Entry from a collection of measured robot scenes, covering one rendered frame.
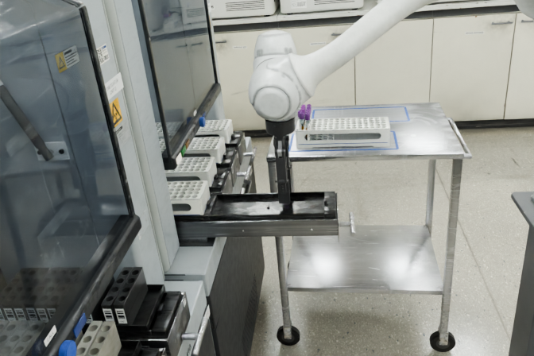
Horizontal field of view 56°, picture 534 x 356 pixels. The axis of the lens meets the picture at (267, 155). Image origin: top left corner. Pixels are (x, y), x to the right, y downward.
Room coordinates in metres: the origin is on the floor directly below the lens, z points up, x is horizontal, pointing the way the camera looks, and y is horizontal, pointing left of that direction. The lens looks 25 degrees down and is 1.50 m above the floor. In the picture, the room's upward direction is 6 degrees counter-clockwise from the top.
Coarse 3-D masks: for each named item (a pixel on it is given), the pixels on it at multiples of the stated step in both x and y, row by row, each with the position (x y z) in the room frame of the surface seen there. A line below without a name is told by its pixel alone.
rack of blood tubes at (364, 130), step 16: (304, 128) 1.49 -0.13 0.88; (320, 128) 1.48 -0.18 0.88; (336, 128) 1.47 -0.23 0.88; (352, 128) 1.46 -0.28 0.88; (368, 128) 1.44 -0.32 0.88; (384, 128) 1.43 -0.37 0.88; (336, 144) 1.45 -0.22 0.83; (352, 144) 1.44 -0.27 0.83; (368, 144) 1.43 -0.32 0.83; (384, 144) 1.42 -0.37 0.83
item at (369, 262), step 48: (432, 144) 1.41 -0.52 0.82; (432, 192) 1.74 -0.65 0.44; (336, 240) 1.71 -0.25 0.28; (384, 240) 1.67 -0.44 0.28; (288, 288) 1.45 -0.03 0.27; (336, 288) 1.41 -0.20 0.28; (384, 288) 1.39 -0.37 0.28; (432, 288) 1.36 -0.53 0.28; (288, 336) 1.43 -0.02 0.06; (432, 336) 1.35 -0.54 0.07
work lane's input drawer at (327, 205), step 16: (304, 192) 1.19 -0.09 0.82; (320, 192) 1.18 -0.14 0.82; (336, 192) 1.19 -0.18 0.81; (208, 208) 1.15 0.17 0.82; (224, 208) 1.17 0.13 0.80; (240, 208) 1.16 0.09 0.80; (256, 208) 1.15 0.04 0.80; (272, 208) 1.15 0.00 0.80; (288, 208) 1.14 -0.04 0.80; (304, 208) 1.13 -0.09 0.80; (320, 208) 1.12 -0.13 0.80; (336, 208) 1.11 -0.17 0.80; (176, 224) 1.12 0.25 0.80; (192, 224) 1.11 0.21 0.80; (208, 224) 1.11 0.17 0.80; (224, 224) 1.10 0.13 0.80; (240, 224) 1.09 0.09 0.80; (256, 224) 1.09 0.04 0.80; (272, 224) 1.08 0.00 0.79; (288, 224) 1.08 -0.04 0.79; (304, 224) 1.07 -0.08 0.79; (320, 224) 1.06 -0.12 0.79; (336, 224) 1.06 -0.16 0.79; (352, 224) 1.11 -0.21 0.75
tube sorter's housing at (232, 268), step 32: (128, 0) 1.08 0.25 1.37; (128, 32) 1.05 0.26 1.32; (128, 64) 1.02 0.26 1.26; (128, 96) 1.00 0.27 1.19; (160, 160) 1.08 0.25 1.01; (160, 192) 1.04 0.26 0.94; (256, 192) 1.79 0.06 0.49; (160, 224) 1.01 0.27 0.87; (160, 256) 1.00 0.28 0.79; (192, 256) 1.06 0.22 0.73; (224, 256) 1.18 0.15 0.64; (256, 256) 1.64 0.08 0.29; (224, 288) 1.13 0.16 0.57; (256, 288) 1.56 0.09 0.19; (224, 320) 1.08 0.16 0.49; (224, 352) 1.03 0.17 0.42
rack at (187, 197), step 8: (168, 184) 1.24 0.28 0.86; (176, 184) 1.22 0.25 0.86; (184, 184) 1.21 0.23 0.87; (192, 184) 1.21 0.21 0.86; (200, 184) 1.20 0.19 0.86; (176, 192) 1.18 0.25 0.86; (184, 192) 1.17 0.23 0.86; (192, 192) 1.16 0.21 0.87; (200, 192) 1.16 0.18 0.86; (208, 192) 1.21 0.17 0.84; (176, 200) 1.14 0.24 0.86; (184, 200) 1.13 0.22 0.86; (192, 200) 1.13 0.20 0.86; (200, 200) 1.13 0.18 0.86; (176, 208) 1.19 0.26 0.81; (184, 208) 1.18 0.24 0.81; (192, 208) 1.13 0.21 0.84; (200, 208) 1.13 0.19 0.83
